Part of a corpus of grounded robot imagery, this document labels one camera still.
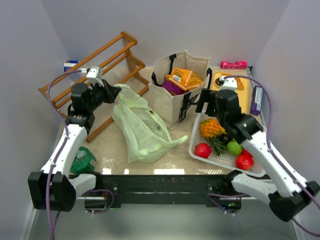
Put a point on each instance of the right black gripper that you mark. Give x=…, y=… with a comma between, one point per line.
x=207, y=100

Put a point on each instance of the red apple left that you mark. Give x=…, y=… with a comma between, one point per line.
x=202, y=150

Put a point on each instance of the yellow tray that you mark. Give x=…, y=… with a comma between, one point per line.
x=243, y=95

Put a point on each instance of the blue white carton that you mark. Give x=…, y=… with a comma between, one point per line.
x=68, y=64

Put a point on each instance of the pink box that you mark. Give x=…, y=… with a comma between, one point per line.
x=239, y=65

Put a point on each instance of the light green plastic bag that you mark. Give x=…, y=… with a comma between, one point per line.
x=146, y=135

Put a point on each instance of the purple box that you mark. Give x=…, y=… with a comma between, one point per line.
x=257, y=100

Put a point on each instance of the beige canvas tote bag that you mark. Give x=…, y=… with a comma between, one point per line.
x=172, y=105

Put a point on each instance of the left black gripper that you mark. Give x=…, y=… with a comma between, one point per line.
x=110, y=90

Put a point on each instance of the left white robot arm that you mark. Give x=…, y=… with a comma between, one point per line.
x=51, y=188

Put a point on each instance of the purple snack packet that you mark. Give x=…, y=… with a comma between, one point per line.
x=172, y=88

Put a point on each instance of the red apple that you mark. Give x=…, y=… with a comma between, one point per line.
x=244, y=162
x=202, y=150

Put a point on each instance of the white plastic basket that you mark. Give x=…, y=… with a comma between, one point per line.
x=226, y=160

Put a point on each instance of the red apple right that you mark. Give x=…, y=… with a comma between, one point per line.
x=244, y=162

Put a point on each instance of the croissant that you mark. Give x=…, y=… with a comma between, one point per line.
x=240, y=85

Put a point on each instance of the black base frame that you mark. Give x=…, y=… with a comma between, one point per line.
x=161, y=189

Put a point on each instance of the orange snack packet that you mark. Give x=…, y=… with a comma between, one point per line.
x=184, y=79

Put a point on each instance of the chocolate donut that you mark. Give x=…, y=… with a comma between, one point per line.
x=218, y=83

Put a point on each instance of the dark mangosteen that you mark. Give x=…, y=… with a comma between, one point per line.
x=225, y=139

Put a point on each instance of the brown wooden rack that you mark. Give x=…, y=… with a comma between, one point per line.
x=119, y=66

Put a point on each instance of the orange pineapple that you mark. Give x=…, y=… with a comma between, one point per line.
x=211, y=130

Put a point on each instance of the dark green plastic bag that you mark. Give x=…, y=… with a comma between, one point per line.
x=84, y=162

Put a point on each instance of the green custard apple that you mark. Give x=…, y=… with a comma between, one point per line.
x=234, y=148

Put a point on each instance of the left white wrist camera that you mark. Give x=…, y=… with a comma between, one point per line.
x=94, y=75

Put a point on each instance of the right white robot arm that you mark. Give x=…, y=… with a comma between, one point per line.
x=291, y=192

